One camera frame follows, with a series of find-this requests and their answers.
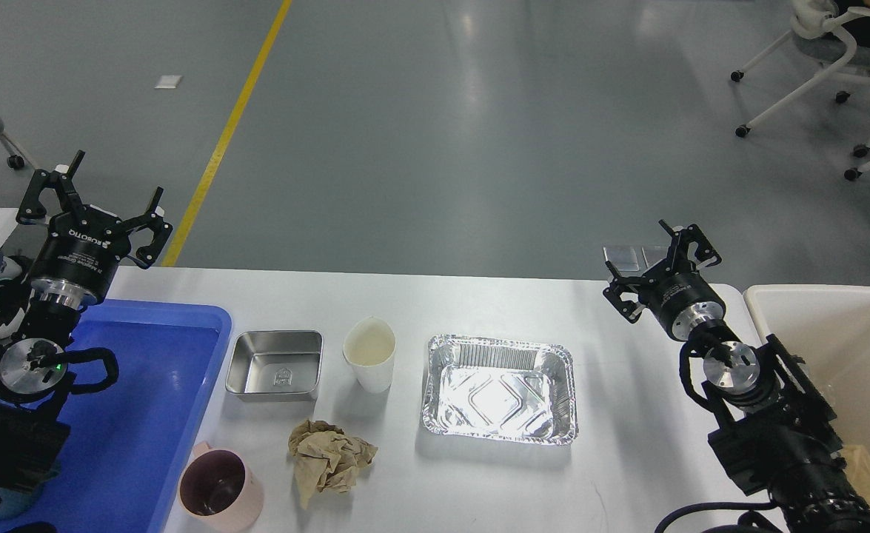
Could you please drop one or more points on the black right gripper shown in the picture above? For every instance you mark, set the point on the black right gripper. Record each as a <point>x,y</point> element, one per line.
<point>675,293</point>

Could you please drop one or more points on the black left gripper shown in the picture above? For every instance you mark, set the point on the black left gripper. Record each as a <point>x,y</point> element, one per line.
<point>84,247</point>

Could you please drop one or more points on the stainless steel rectangular container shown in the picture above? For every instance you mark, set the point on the stainless steel rectangular container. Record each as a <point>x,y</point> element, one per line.
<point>276,365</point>

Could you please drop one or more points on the pink mug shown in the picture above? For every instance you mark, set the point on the pink mug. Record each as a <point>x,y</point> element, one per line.
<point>219,488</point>

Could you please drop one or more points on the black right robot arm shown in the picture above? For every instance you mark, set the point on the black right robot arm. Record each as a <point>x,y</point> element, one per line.
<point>774,431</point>

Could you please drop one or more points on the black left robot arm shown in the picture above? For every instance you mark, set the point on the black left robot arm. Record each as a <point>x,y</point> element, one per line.
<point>39,371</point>

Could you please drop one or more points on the floor socket plate right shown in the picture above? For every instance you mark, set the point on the floor socket plate right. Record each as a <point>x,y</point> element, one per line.
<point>655,256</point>

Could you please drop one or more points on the floor socket plate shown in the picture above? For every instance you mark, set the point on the floor socket plate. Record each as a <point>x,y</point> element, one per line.
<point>625,258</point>
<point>655,256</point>

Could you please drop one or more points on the floor socket plate left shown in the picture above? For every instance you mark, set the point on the floor socket plate left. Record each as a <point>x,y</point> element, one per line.
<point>625,258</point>

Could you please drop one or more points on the white paper on floor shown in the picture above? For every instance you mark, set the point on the white paper on floor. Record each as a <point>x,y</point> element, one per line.
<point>168,82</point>

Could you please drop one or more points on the aluminium foil tray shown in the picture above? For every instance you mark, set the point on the aluminium foil tray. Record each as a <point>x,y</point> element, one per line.
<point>497,389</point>

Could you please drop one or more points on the white plastic bin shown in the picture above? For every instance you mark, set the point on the white plastic bin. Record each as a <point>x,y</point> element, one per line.
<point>829,327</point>

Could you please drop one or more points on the blue plastic tray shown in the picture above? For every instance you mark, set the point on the blue plastic tray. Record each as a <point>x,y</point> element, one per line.
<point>127,446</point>

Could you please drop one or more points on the dark blue mug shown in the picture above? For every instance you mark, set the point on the dark blue mug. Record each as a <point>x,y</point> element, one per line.
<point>14,504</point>

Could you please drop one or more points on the white office chair right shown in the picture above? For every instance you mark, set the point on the white office chair right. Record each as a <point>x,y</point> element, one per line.
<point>835,35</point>

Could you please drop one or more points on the white paper cup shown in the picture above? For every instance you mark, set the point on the white paper cup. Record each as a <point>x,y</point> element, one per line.
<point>370,349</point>

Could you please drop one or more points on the crumpled brown paper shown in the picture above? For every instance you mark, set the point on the crumpled brown paper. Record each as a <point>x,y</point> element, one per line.
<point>327,459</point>

